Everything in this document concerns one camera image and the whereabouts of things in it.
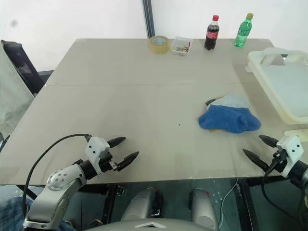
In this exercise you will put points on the grey left robot leg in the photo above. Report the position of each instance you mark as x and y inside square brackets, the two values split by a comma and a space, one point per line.
[139, 204]

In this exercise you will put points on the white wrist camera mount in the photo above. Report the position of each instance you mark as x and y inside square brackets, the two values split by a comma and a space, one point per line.
[292, 146]
[95, 146]

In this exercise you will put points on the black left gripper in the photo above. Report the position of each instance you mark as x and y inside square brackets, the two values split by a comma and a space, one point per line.
[108, 164]

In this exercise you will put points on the clear box of coloured pins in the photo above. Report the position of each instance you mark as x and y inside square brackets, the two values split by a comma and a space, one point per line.
[181, 47]

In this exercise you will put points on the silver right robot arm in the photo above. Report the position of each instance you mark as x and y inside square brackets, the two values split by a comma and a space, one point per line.
[299, 172]

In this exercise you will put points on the dark green sock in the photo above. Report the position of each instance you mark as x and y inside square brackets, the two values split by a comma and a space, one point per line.
[209, 101]

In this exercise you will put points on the dark vertical frame post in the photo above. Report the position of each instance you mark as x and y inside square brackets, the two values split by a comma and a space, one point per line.
[149, 19]

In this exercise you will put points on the grey robot leg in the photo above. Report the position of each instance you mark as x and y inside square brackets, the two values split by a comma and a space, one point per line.
[139, 204]
[203, 209]

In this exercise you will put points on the grey robot torso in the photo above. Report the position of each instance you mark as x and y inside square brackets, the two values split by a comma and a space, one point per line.
[120, 226]

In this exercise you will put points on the green plastic bottle yellow cap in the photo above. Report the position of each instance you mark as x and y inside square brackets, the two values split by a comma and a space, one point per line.
[241, 33]

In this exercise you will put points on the cola bottle red cap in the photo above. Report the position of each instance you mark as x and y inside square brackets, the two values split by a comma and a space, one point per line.
[211, 36]

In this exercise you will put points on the clear packing tape roll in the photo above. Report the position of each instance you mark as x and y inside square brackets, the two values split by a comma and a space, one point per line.
[158, 45]

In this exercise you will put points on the black table leg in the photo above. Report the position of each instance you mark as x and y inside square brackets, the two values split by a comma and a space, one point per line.
[110, 202]
[247, 204]

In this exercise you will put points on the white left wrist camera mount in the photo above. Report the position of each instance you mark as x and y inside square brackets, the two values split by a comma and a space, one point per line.
[95, 146]

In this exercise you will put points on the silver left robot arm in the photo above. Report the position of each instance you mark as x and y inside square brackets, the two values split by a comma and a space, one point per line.
[60, 179]

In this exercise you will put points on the white plastic tray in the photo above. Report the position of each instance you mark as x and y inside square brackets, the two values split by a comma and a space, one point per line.
[288, 79]

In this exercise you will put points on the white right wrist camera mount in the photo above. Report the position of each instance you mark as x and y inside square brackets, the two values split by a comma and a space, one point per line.
[292, 146]

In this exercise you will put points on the light grey sock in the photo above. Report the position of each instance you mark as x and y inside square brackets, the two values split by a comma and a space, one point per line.
[233, 101]

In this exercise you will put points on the black office chair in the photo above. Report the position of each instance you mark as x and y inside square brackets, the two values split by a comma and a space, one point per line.
[21, 65]

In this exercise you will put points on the blue sock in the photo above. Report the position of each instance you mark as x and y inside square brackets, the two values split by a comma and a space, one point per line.
[223, 120]

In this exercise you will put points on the grey right robot leg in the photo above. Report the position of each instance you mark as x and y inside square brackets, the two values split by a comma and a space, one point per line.
[203, 209]

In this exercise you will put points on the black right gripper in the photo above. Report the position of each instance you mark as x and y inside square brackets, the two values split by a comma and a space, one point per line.
[279, 163]

